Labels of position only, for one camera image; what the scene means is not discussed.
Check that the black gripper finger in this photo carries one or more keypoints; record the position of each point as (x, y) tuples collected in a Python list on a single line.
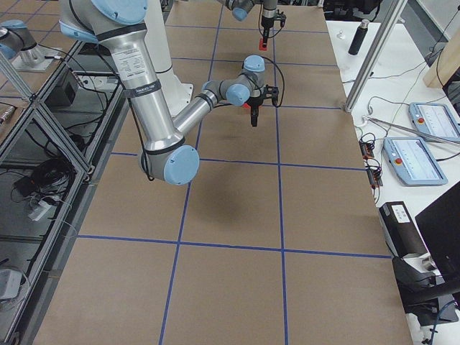
[(265, 33)]

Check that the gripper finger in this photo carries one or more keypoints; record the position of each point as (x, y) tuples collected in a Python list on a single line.
[(254, 116)]

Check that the grey spare robot arm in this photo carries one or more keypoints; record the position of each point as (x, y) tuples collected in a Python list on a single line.
[(20, 47)]

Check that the black water bottle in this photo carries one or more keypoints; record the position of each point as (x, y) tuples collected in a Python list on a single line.
[(358, 38)]

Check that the red circuit board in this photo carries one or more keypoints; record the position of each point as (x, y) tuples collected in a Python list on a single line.
[(371, 164)]

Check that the blue teach pendant near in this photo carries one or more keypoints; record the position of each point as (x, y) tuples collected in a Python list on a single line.
[(412, 161)]

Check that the blue teach pendant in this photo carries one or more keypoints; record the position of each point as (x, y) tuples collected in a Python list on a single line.
[(412, 161), (435, 119)]

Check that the blue teach pendant far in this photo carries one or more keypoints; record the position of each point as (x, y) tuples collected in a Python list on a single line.
[(435, 119)]

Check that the black box white label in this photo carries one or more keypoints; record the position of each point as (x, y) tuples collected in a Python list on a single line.
[(401, 235)]

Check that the metal rod green tip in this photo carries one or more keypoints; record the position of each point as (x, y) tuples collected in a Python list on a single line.
[(410, 130)]

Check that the black computer monitor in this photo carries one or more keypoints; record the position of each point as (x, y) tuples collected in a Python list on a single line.
[(438, 224)]

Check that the white box on floor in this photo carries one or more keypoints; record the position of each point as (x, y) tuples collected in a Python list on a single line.
[(10, 283)]

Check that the white column pedestal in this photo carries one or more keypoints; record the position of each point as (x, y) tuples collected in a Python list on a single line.
[(177, 94)]

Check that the aluminium frame post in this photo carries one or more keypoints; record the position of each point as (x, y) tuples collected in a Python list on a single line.
[(383, 33)]

